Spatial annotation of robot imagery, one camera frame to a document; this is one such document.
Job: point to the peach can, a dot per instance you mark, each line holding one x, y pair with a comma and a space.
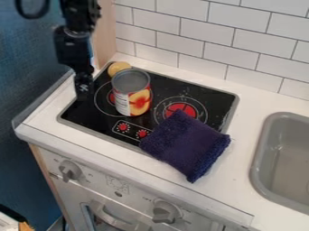
132, 92

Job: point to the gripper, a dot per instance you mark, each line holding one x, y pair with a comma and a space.
74, 47

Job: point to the toy stove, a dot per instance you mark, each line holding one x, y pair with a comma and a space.
153, 108

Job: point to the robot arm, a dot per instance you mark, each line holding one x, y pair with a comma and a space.
79, 11

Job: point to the toy sink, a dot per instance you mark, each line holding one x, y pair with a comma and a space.
281, 162

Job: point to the dark blue cloth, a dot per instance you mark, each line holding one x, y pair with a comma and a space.
186, 145

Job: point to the yellow toy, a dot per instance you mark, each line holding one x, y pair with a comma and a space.
117, 68

